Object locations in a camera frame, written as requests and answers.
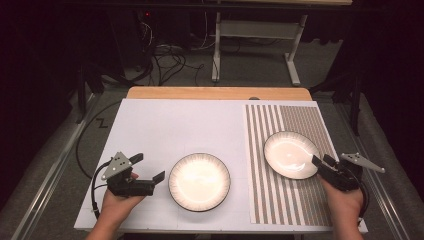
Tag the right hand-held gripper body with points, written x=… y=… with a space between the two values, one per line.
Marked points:
x=343 y=176

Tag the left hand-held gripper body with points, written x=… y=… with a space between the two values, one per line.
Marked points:
x=116 y=165

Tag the white plate with dark rim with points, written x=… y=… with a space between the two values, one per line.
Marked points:
x=290 y=155
x=199 y=182

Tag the person's right hand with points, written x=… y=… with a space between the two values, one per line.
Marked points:
x=345 y=205

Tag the person's left hand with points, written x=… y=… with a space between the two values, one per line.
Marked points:
x=115 y=206

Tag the white board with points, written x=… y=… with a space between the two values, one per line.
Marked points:
x=173 y=126

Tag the striped brown and white placemat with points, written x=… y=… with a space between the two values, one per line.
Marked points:
x=283 y=200

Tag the black stand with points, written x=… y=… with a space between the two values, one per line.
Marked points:
x=356 y=103
x=81 y=93

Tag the wooden table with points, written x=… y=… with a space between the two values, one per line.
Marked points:
x=216 y=93

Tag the black computer case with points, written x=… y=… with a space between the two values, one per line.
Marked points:
x=130 y=36

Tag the metal floor rail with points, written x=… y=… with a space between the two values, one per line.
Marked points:
x=50 y=180
x=380 y=190

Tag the white metal desk frame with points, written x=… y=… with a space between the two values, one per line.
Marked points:
x=256 y=29

